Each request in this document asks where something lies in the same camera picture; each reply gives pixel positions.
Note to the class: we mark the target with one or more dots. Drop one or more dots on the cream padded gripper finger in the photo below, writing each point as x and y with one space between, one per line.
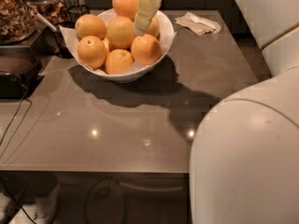
146 11

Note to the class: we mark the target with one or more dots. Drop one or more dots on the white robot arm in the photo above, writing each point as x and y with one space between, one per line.
244 164

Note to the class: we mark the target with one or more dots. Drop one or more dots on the top orange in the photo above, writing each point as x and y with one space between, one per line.
125 8

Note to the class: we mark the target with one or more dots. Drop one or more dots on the right rear orange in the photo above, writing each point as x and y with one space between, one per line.
154 28

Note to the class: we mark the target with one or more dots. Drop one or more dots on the white ceramic bowl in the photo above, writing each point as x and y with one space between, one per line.
132 74

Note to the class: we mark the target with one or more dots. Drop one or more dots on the front right orange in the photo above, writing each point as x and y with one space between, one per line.
146 49

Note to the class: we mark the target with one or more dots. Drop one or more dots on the small hidden orange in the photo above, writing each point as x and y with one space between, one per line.
107 45

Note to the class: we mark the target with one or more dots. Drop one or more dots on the left rear orange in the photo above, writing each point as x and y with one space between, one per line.
90 24

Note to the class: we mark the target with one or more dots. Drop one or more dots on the front center orange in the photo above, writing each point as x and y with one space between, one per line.
118 61

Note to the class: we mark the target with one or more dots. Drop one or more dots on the front left orange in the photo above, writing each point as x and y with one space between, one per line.
91 51

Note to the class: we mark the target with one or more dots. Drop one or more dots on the folded paper napkin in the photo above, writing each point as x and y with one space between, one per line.
197 24

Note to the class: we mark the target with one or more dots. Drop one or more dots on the glass jar of nuts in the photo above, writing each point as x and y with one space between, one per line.
16 21

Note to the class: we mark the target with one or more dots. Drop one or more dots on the black appliance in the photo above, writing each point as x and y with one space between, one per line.
19 72

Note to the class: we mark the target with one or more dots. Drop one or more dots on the black wire cup holder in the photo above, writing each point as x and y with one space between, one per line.
74 13

